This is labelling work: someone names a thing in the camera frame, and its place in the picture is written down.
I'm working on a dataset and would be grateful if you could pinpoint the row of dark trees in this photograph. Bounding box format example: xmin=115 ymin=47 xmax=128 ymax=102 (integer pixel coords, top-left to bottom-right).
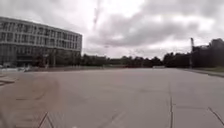
xmin=33 ymin=37 xmax=224 ymax=70

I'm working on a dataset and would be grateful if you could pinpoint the large white curved building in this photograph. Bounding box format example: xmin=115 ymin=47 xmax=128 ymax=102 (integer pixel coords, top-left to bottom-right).
xmin=0 ymin=16 xmax=84 ymax=68

